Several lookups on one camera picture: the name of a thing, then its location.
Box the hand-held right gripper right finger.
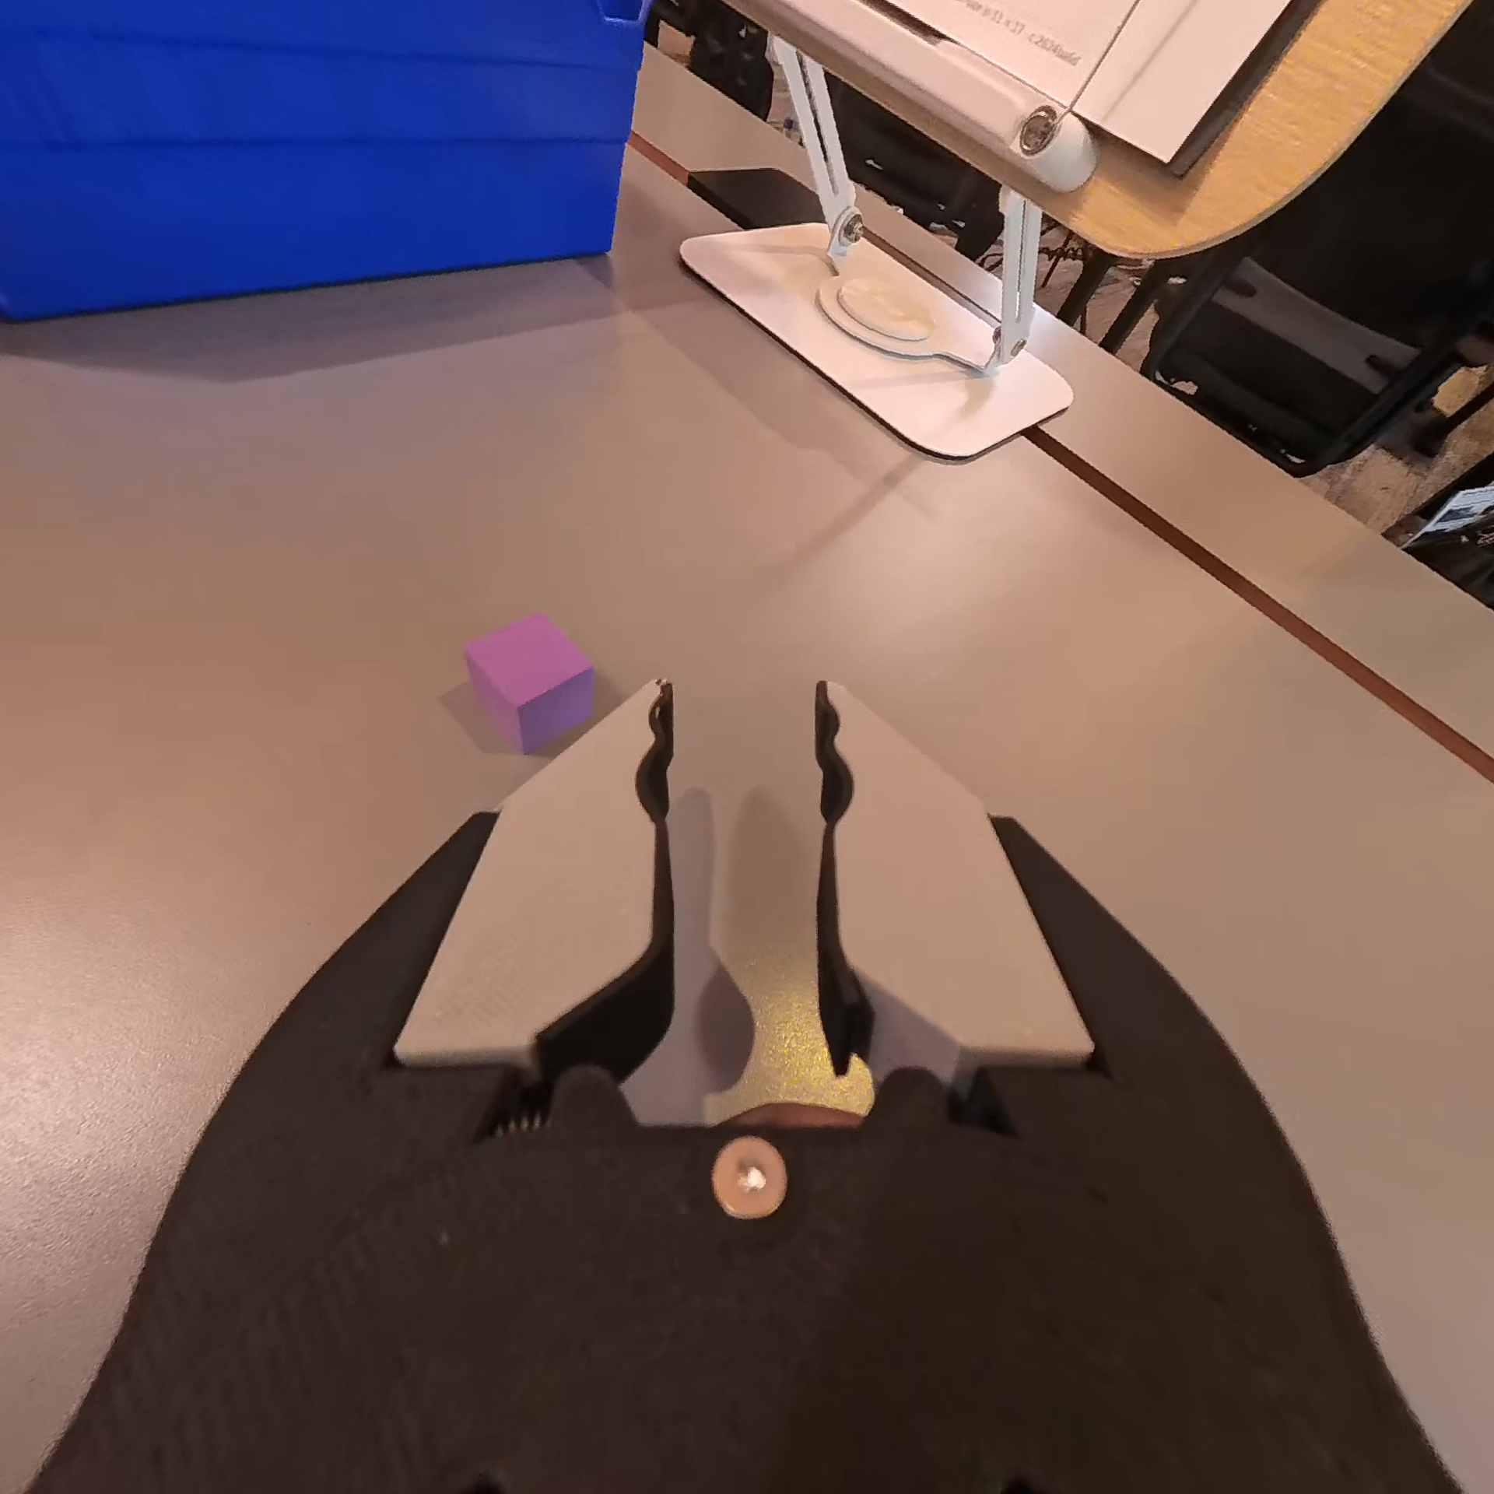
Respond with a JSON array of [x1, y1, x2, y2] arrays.
[[814, 681, 1100, 1078]]

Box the blue plastic bin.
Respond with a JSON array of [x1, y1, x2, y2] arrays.
[[0, 0, 648, 322]]

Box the black metal legs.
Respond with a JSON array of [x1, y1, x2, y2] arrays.
[[1098, 174, 1494, 474]]

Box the purple foam cube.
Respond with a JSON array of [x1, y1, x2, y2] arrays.
[[462, 616, 596, 753]]

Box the printed leaflet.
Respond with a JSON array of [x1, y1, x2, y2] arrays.
[[1400, 481, 1494, 553]]

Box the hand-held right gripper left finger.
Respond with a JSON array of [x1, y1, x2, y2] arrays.
[[394, 681, 675, 1081]]

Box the white document stand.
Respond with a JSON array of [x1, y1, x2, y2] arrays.
[[725, 0, 1474, 261]]

